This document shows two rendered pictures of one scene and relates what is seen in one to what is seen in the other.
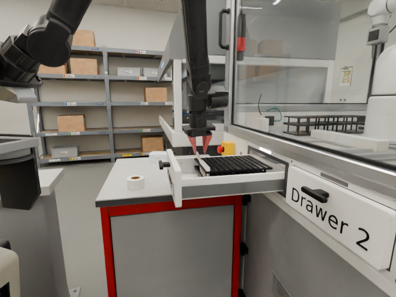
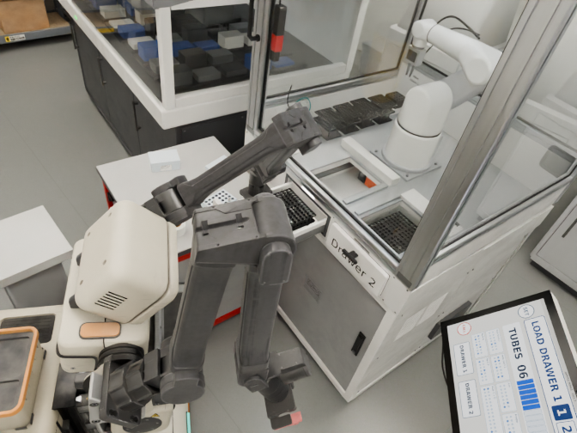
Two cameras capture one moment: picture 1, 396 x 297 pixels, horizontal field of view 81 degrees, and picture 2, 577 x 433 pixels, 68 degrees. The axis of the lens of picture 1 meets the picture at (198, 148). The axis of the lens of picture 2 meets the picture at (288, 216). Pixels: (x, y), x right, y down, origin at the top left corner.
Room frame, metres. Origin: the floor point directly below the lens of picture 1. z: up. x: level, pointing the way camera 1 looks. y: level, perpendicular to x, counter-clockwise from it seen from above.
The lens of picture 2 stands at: (-0.27, 0.47, 2.01)
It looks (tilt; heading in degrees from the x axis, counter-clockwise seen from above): 43 degrees down; 329
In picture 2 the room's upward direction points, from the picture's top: 11 degrees clockwise
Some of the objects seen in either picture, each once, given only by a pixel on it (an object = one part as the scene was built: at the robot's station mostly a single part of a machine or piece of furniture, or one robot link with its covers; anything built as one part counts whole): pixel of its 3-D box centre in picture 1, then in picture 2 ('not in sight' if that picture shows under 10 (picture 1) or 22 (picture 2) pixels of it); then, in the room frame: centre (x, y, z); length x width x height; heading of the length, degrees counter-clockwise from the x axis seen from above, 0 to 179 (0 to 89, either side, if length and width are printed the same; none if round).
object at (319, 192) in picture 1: (317, 193); (352, 255); (0.49, -0.27, 0.91); 0.07 x 0.04 x 0.01; 12
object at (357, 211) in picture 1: (326, 205); (355, 258); (0.49, -0.30, 0.87); 0.29 x 0.02 x 0.11; 12
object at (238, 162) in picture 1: (230, 171); (278, 216); (0.78, -0.11, 0.87); 0.22 x 0.18 x 0.06; 102
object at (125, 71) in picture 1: (128, 73); not in sight; (4.43, 1.27, 1.61); 0.40 x 0.30 x 0.17; 109
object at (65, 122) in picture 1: (72, 122); not in sight; (4.12, 2.23, 0.72); 0.41 x 0.32 x 0.28; 109
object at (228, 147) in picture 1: (227, 149); not in sight; (1.12, -0.14, 0.88); 0.07 x 0.05 x 0.07; 12
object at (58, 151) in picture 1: (65, 151); not in sight; (4.06, 2.37, 0.22); 0.40 x 0.30 x 0.17; 109
